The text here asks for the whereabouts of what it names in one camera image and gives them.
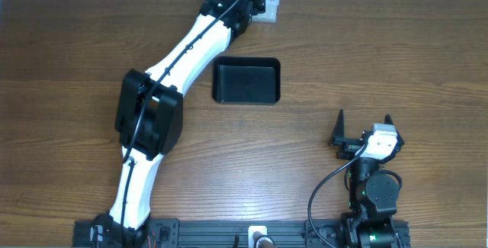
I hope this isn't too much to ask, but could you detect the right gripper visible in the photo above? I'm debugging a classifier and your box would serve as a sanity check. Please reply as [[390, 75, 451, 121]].
[[329, 108, 405, 161]]

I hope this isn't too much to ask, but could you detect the black tray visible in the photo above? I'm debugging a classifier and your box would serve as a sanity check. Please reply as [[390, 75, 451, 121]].
[[211, 56, 282, 106]]

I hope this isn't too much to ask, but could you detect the white test tube rack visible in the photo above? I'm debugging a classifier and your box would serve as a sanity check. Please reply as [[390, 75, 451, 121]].
[[251, 0, 281, 23]]

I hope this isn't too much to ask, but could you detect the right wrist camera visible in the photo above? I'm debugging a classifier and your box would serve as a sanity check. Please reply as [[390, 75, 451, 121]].
[[360, 123, 399, 160]]

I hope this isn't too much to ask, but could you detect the black cable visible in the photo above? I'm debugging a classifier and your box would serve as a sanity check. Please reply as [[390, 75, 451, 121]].
[[307, 143, 369, 248], [120, 0, 255, 163]]

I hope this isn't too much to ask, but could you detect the mounting rail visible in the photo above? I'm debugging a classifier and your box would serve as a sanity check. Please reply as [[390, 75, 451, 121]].
[[72, 217, 412, 248]]

